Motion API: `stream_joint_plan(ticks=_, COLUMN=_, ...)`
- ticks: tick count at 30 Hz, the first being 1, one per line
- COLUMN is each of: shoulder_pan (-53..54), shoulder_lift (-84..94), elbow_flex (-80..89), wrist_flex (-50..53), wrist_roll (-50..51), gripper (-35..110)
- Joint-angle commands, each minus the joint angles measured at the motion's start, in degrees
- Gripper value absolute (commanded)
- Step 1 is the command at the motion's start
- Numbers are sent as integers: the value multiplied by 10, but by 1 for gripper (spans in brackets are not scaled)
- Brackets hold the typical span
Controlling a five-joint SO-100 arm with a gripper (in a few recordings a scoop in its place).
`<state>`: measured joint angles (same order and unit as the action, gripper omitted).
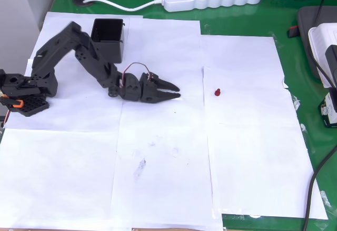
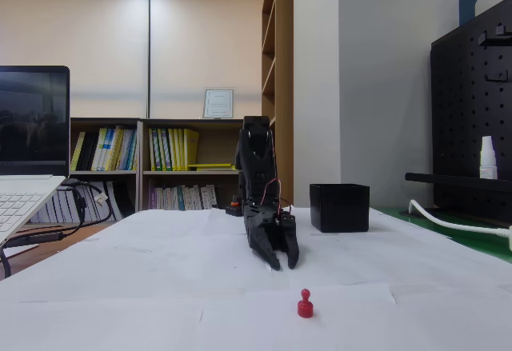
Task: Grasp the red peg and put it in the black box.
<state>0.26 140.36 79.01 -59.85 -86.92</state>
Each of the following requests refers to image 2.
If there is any framed certificate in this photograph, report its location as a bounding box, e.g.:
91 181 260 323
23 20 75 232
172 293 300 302
202 87 235 120

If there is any tall wooden shelf unit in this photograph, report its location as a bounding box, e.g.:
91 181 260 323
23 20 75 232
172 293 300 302
261 0 295 207

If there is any low wooden bookshelf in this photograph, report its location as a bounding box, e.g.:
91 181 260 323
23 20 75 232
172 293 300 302
137 118 246 213
69 117 142 224

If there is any flat yellow folder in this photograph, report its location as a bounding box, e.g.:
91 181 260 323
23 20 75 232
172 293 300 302
187 162 237 172

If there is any wide yellow ring binder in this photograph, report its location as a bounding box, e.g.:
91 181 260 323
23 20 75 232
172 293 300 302
183 128 200 171

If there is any white power strip cable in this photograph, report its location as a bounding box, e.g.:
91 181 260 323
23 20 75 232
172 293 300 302
408 199 501 237

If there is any black pegboard hook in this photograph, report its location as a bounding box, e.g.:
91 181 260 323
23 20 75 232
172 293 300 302
485 71 512 85
477 25 512 47

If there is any black square plastic cup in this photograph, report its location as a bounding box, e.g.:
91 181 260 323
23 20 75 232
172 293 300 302
309 183 370 233

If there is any thin yellow book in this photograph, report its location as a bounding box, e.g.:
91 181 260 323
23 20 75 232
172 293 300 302
70 130 87 171

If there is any black pegboard tray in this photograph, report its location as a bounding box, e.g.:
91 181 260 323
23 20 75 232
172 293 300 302
404 172 512 193

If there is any black binder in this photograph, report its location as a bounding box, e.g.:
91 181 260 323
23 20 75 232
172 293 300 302
78 131 100 171

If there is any small white bottle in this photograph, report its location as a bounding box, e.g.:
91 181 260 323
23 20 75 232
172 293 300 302
478 135 499 180

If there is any white laptop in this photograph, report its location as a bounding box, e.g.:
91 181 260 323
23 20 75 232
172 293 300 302
0 65 71 245

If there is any black laptop cable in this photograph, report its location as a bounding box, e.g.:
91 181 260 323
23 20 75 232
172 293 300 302
7 177 115 248

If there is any red pawn piece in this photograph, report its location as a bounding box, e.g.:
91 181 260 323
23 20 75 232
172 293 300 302
296 288 315 319

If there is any orange black table clamp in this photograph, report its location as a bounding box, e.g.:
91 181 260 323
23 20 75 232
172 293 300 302
225 194 244 218

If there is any red white servo wire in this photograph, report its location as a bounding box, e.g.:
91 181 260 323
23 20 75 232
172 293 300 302
262 177 295 218

